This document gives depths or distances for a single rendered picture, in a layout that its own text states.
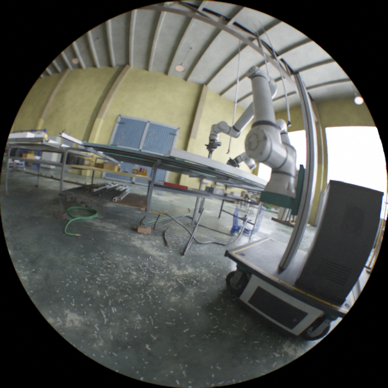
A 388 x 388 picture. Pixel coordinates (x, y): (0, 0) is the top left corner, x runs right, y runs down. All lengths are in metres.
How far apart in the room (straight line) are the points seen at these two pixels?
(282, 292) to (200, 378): 0.53
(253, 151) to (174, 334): 0.92
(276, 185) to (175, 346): 0.89
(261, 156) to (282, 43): 8.07
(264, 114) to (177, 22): 8.02
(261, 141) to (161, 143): 7.43
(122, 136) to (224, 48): 7.88
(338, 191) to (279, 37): 7.96
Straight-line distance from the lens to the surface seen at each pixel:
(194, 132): 8.21
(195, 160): 1.10
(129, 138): 7.93
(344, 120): 10.14
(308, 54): 8.91
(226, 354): 0.75
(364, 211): 0.72
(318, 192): 8.11
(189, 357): 0.70
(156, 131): 8.02
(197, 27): 8.29
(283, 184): 0.66
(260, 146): 0.55
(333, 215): 0.67
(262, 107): 0.72
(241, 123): 1.15
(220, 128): 1.14
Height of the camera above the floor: 0.67
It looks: 4 degrees down
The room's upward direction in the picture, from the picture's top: 12 degrees clockwise
